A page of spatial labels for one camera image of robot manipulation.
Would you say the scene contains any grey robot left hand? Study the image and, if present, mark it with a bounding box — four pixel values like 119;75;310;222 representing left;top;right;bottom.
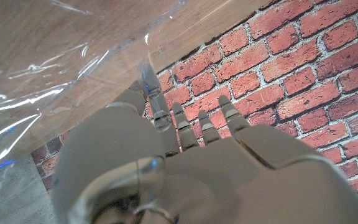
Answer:
50;63;358;224

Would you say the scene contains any red brick print backdrop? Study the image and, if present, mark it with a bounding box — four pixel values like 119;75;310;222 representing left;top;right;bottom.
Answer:
31;0;358;203

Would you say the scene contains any clear cellophane sheet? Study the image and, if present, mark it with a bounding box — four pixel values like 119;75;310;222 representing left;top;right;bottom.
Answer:
0;0;192;194

